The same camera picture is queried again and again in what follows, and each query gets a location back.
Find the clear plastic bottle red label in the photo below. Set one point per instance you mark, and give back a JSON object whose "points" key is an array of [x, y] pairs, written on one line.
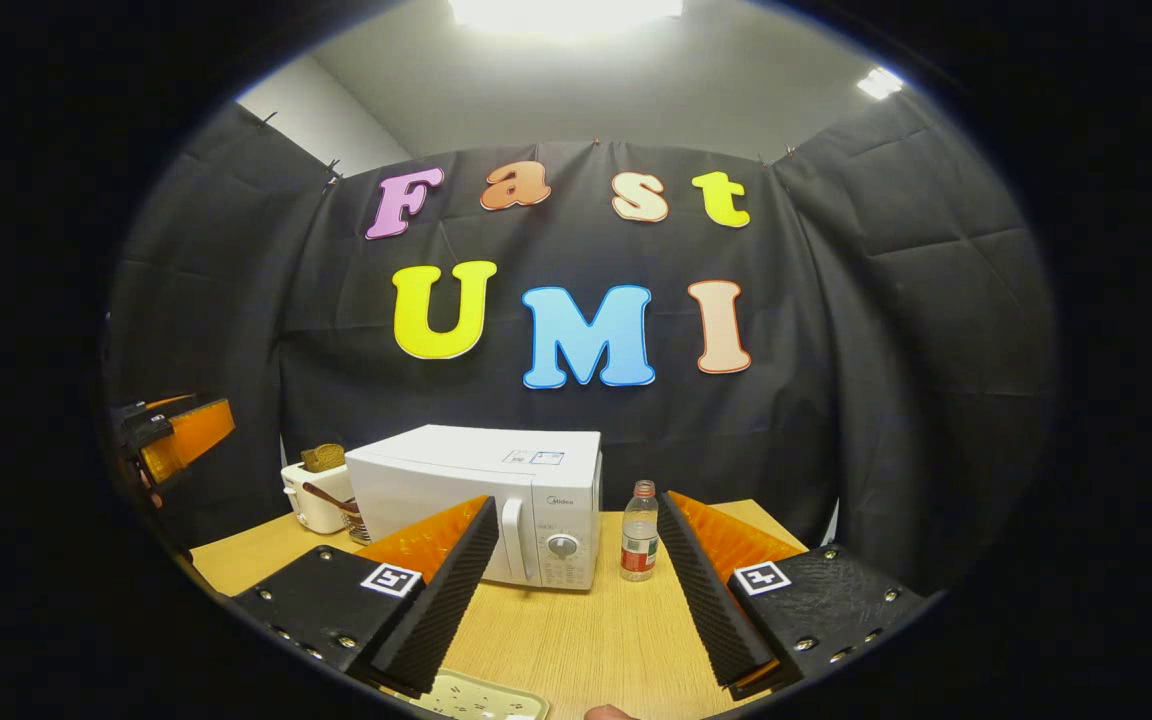
{"points": [[639, 540]]}

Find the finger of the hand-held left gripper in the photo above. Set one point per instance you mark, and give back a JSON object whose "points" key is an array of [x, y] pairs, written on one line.
{"points": [[196, 435], [151, 404]]}

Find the small ceiling light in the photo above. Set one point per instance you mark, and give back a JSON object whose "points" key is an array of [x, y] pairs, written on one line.
{"points": [[880, 83]]}

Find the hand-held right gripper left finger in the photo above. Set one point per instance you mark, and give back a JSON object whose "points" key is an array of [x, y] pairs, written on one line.
{"points": [[446, 590]]}

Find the white microwave oven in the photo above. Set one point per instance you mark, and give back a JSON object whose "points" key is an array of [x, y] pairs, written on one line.
{"points": [[456, 470]]}

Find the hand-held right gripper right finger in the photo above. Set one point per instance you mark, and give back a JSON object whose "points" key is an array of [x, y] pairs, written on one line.
{"points": [[706, 600]]}

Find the cream square plate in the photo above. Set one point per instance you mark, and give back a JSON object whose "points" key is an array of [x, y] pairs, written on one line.
{"points": [[481, 698]]}

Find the long ceiling light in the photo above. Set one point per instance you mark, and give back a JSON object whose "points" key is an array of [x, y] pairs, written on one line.
{"points": [[566, 12]]}

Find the brown bread slice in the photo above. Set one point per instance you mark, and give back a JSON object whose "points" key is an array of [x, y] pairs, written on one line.
{"points": [[324, 458]]}

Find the white toaster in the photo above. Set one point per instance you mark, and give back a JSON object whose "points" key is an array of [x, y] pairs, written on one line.
{"points": [[314, 505]]}

